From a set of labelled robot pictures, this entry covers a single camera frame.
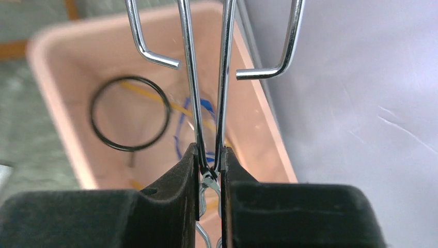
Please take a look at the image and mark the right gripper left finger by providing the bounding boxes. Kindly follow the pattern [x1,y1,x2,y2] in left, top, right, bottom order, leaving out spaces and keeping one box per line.
[1,144,199,247]

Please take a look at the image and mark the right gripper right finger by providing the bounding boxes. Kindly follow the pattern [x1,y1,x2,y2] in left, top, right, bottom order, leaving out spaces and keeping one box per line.
[221,147,387,247]

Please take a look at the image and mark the tan rubber tube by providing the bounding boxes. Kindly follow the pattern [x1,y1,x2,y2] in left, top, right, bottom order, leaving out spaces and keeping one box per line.
[121,81,233,210]

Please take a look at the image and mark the metal crucible tongs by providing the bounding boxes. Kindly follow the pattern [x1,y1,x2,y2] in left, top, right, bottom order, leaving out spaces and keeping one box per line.
[124,0,306,248]

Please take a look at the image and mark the blue safety goggles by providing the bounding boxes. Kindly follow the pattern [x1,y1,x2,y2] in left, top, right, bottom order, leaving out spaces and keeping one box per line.
[171,97,216,160]

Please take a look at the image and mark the black ring cable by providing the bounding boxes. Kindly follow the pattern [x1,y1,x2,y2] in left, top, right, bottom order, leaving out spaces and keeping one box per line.
[89,75,172,168]

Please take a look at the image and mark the pink plastic bin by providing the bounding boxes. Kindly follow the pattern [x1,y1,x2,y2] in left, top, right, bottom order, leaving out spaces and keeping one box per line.
[26,2,298,248]

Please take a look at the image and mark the wooden shelf rack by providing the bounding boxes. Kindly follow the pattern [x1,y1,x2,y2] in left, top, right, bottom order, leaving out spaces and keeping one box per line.
[1,0,81,61]

